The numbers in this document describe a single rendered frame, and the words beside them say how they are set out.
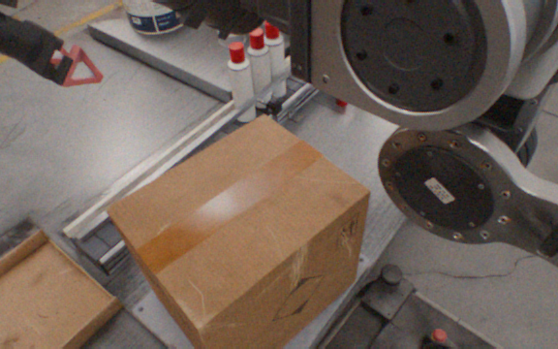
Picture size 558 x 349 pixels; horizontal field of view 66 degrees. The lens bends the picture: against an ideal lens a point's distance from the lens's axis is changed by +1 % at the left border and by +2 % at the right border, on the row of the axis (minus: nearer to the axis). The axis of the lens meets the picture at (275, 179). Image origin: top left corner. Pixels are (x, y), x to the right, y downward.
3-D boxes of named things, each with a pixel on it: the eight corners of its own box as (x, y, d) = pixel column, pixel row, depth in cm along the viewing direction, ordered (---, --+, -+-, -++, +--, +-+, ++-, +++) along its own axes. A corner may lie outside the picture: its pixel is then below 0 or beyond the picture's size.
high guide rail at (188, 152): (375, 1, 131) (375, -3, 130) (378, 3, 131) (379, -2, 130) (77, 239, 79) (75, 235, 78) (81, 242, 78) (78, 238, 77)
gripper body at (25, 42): (35, 23, 71) (-13, 1, 65) (68, 42, 66) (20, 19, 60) (19, 59, 72) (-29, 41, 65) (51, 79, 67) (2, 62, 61)
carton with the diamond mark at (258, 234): (273, 207, 93) (263, 111, 73) (356, 281, 81) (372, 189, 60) (154, 295, 81) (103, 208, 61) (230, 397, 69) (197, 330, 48)
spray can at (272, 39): (274, 85, 118) (269, 14, 102) (290, 91, 115) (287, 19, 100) (263, 95, 115) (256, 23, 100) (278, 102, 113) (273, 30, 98)
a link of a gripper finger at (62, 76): (94, 51, 76) (44, 27, 68) (117, 65, 73) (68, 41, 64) (77, 86, 77) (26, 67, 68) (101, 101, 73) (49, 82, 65)
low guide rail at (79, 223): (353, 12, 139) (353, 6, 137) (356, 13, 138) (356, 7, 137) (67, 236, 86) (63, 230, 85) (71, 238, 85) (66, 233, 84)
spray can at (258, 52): (262, 95, 115) (255, 23, 100) (277, 102, 113) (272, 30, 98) (249, 105, 113) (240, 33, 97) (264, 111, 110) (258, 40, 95)
